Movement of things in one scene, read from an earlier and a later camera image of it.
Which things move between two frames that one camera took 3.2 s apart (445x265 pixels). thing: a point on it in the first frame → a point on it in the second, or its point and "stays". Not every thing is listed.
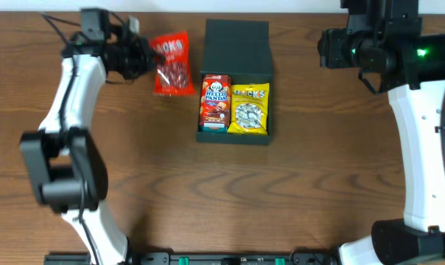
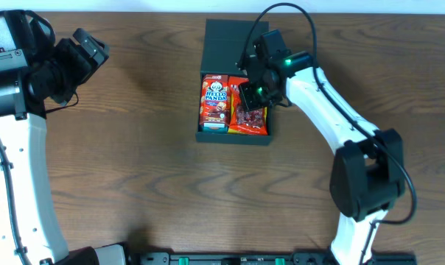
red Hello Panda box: x=215 y=101 stays
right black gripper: x=330 y=48 → x=245 y=87
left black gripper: x=142 y=48 → x=82 y=67
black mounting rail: x=186 y=258 stays
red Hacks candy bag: x=174 y=76 → x=242 y=120
